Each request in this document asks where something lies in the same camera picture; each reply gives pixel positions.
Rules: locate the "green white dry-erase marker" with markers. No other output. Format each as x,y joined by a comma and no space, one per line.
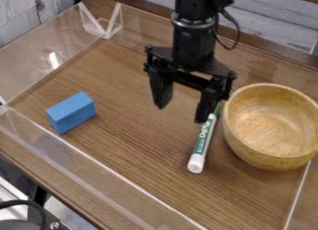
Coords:
197,155

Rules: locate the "blue foam block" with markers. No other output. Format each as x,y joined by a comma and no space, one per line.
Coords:
70,112

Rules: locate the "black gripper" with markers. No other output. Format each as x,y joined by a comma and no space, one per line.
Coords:
188,64

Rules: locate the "black metal bracket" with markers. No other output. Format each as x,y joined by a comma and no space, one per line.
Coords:
52,222

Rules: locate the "clear acrylic tray wall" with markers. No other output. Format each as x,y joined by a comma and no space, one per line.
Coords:
116,168

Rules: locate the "brown wooden bowl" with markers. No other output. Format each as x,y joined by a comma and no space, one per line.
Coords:
269,126

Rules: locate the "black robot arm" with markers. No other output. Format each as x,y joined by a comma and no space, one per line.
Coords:
200,10

